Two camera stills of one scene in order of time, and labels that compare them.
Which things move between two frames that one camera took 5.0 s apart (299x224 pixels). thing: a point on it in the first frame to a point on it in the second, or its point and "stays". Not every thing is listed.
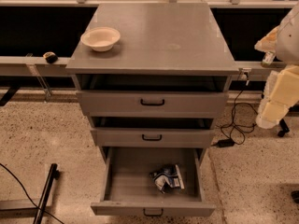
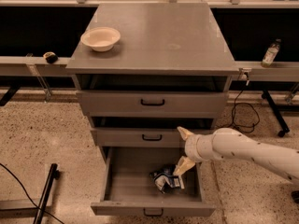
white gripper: (289, 46) to (192, 147)
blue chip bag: (168, 175) stays
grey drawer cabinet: (163, 85) stays
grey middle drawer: (153, 137) stays
